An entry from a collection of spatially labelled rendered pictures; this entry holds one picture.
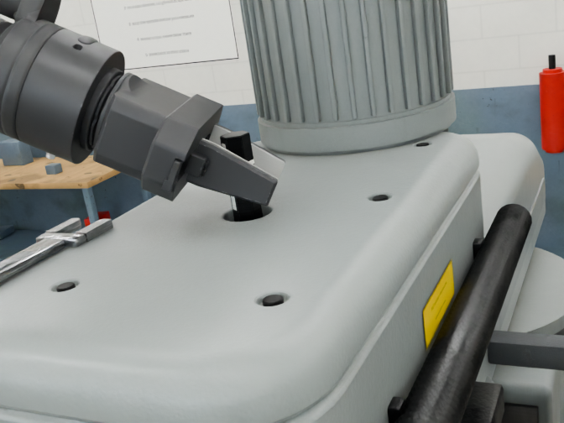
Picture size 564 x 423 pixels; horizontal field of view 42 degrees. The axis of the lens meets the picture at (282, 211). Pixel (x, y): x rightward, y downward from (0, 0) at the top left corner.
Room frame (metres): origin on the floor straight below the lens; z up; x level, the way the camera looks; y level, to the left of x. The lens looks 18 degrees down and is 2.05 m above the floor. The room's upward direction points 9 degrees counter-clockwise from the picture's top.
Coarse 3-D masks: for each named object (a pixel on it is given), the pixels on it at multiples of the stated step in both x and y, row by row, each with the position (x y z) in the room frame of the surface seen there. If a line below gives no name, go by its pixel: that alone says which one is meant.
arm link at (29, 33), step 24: (0, 0) 0.54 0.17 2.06; (24, 0) 0.54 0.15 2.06; (48, 0) 0.54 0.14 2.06; (0, 24) 0.54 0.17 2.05; (24, 24) 0.52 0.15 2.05; (48, 24) 0.53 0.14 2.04; (0, 48) 0.51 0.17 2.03; (24, 48) 0.51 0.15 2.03; (0, 72) 0.50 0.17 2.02; (24, 72) 0.50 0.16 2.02; (0, 96) 0.50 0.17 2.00; (0, 120) 0.51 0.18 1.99
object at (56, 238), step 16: (64, 224) 0.54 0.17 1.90; (80, 224) 0.55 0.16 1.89; (96, 224) 0.52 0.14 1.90; (48, 240) 0.50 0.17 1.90; (64, 240) 0.50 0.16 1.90; (80, 240) 0.50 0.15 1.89; (16, 256) 0.48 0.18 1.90; (32, 256) 0.47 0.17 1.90; (48, 256) 0.49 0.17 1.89; (0, 272) 0.45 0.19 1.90; (16, 272) 0.46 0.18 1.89
